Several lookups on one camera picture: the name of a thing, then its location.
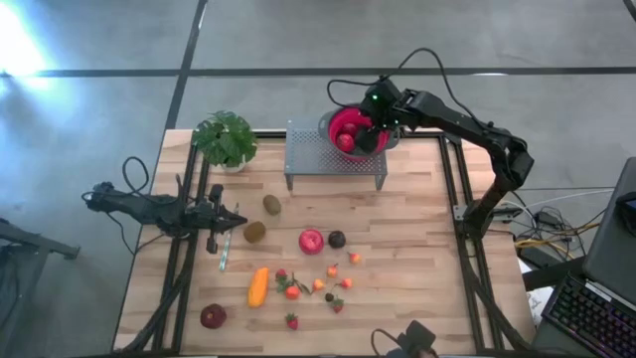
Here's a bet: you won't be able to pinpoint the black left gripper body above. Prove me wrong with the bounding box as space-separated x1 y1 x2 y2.
186 183 235 255

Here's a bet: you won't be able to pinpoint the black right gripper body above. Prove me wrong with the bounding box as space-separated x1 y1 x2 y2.
360 78 404 133

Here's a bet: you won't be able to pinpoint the brown-green toy kiwi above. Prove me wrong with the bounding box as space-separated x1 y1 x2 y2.
262 194 283 216
242 221 267 245

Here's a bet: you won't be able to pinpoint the big bright red apple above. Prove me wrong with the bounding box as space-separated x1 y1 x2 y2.
298 228 326 256

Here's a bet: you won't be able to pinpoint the orange toy fruit with leaves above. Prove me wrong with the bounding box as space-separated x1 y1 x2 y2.
276 271 313 301

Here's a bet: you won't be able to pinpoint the dark red toy apple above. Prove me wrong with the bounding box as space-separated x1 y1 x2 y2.
199 303 229 330

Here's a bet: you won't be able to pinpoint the silver table knife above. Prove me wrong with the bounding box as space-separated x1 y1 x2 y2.
218 202 240 272

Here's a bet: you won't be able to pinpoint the red colander bowl grey rim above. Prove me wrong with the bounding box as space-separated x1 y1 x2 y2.
317 102 400 163

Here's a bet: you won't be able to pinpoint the grey perforated metal stand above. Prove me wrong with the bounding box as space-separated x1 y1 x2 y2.
283 117 389 191

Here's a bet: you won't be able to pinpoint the green potted plant white pot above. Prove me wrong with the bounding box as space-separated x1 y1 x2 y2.
191 109 259 174

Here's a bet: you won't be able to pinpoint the black power adapter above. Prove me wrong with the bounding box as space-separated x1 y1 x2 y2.
535 211 562 229

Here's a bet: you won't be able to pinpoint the white paper sheet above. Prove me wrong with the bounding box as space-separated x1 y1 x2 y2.
519 258 554 327

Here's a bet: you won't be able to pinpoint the dark grey laptop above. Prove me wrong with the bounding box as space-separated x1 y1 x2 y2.
580 156 636 305

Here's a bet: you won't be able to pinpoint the black backlit keyboard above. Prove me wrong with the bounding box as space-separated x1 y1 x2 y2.
540 271 636 358

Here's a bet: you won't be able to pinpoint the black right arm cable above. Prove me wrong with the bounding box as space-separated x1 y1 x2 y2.
326 48 493 128

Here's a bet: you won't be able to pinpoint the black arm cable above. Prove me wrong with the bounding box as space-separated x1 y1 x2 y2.
326 48 493 128
121 156 151 200

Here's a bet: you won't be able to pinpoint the black aluminium table frame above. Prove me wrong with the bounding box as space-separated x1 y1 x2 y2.
112 129 536 355

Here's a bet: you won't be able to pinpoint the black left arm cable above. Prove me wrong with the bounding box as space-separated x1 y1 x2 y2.
121 156 151 200

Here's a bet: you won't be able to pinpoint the yellow cable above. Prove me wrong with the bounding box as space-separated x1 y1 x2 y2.
514 221 602 250

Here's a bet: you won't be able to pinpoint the white cable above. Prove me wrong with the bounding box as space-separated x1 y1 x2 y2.
501 187 617 213

